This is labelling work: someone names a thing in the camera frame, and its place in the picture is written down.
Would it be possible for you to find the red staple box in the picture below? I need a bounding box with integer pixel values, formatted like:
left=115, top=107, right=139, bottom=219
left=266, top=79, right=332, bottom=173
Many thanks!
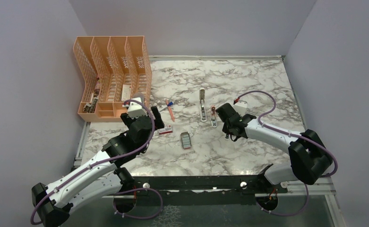
left=158, top=124, right=173, bottom=135

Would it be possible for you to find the clear tape roll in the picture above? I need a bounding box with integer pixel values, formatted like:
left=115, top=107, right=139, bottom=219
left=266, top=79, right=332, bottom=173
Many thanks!
left=133, top=92, right=145, bottom=99

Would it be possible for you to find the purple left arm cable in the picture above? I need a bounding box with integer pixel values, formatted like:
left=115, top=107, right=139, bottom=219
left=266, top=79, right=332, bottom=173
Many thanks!
left=30, top=99, right=163, bottom=226

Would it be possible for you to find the grey staple tray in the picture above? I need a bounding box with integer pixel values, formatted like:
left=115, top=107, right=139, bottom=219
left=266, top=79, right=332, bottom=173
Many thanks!
left=180, top=132, right=192, bottom=149

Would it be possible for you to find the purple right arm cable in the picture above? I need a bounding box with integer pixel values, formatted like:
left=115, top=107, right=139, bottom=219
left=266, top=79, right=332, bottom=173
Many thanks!
left=233, top=90, right=339, bottom=218

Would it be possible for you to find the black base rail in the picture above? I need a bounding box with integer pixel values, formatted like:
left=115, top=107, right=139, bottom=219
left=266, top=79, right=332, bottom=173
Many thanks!
left=69, top=167, right=288, bottom=208

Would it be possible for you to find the orange plastic file organizer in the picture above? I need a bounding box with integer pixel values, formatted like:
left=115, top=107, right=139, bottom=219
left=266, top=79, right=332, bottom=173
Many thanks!
left=73, top=36, right=152, bottom=122

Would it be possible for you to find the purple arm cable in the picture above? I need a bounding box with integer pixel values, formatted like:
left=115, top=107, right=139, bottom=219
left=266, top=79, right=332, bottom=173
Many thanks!
left=233, top=90, right=339, bottom=218
left=30, top=99, right=163, bottom=226

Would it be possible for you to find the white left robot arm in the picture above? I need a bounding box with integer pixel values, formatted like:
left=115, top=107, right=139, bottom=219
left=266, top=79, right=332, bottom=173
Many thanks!
left=30, top=97, right=164, bottom=227

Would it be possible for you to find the white stapler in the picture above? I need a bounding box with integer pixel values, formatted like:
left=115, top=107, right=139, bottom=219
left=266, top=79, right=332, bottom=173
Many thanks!
left=199, top=88, right=207, bottom=122

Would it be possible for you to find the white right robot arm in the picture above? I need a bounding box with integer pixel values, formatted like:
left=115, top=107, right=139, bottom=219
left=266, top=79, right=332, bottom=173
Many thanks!
left=216, top=103, right=334, bottom=192

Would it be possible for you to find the white card in organizer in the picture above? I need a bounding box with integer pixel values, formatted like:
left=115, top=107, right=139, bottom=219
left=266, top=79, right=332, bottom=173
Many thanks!
left=121, top=84, right=132, bottom=102

